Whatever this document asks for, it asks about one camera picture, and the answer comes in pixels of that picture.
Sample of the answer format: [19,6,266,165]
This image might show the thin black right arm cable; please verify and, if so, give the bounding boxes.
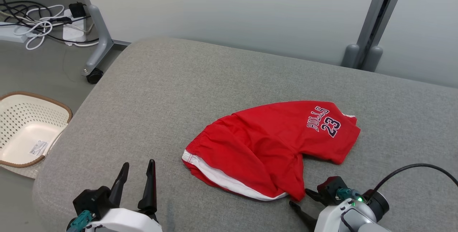
[339,209,360,232]

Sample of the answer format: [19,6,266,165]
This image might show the long white power strip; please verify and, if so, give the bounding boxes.
[0,22,33,43]

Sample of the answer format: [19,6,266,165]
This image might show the white power strip with cables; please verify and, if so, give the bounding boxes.
[0,0,100,45]

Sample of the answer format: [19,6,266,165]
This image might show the red shorts with white stripes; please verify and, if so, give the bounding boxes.
[182,100,361,202]

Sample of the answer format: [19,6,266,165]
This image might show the cream perforated laundry basket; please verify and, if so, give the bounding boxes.
[0,91,73,179]

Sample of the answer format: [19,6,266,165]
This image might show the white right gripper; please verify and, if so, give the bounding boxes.
[289,188,378,232]

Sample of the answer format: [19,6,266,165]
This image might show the black power adapter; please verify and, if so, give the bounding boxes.
[68,2,87,19]

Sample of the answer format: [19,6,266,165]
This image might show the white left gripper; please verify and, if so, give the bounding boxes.
[85,159,164,232]

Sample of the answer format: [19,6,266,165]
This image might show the grey desk leg with caster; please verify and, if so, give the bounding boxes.
[73,0,131,84]

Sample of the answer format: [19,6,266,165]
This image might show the white floor cable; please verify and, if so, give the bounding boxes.
[21,4,65,50]

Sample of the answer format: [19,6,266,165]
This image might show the grey partition post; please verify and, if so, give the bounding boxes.
[341,0,410,72]

